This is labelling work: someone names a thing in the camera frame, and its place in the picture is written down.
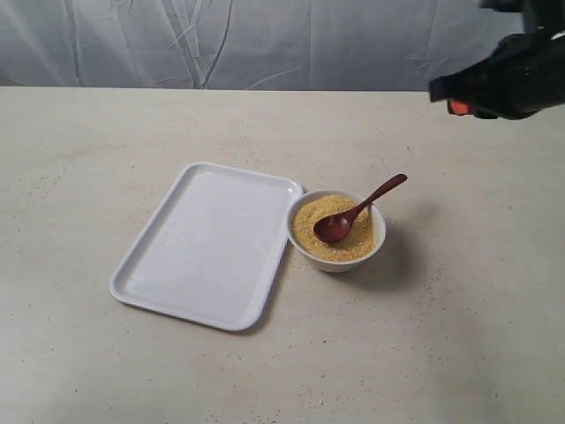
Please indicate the white rectangular plastic tray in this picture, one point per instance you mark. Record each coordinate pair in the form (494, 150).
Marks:
(210, 252)

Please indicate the white ceramic bowl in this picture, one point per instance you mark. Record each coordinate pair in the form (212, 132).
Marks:
(379, 233)

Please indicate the golden breadcrumbs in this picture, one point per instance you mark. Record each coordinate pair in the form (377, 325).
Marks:
(357, 244)

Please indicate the dark brown wooden spoon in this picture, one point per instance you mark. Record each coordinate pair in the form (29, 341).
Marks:
(336, 227)

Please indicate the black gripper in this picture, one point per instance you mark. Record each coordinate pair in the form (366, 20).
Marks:
(523, 76)

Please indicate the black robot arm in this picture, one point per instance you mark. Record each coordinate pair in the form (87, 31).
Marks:
(536, 15)

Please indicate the white wrinkled backdrop cloth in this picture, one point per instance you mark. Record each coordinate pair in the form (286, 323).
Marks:
(248, 45)

